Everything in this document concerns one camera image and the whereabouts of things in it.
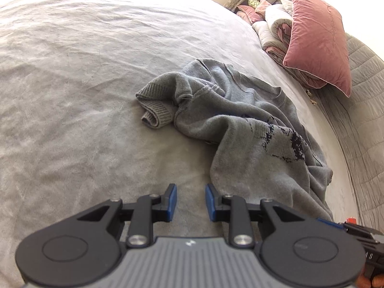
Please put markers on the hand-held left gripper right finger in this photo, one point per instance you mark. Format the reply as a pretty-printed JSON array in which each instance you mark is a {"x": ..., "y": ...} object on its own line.
[{"x": 210, "y": 202}]

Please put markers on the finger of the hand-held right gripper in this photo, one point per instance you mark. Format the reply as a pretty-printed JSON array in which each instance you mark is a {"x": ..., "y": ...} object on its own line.
[{"x": 330, "y": 221}]

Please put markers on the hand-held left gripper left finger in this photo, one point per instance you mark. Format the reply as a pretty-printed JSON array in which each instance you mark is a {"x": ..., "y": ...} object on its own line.
[{"x": 171, "y": 201}]

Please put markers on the grey knit sweater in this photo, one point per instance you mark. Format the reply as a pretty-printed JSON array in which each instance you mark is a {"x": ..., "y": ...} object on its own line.
[{"x": 240, "y": 120}]

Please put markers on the person's right hand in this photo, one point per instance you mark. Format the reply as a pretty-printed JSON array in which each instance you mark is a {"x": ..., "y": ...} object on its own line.
[{"x": 376, "y": 282}]

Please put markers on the red booklet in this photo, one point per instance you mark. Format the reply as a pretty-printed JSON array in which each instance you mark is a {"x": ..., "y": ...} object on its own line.
[{"x": 351, "y": 220}]

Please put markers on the grey quilted headboard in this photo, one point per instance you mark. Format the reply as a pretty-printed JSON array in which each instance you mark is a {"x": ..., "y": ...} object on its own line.
[{"x": 360, "y": 111}]

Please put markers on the large pink pillow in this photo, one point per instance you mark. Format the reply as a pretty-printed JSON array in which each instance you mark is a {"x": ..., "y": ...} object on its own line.
[{"x": 318, "y": 39}]

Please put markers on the folded grey quilt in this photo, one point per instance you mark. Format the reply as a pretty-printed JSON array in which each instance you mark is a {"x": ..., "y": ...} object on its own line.
[{"x": 276, "y": 27}]

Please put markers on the small pink pillow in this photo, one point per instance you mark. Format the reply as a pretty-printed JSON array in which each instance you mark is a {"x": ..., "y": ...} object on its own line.
[{"x": 249, "y": 13}]

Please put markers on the yellow-green patterned cloth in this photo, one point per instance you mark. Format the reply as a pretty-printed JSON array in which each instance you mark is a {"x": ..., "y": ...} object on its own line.
[{"x": 254, "y": 3}]

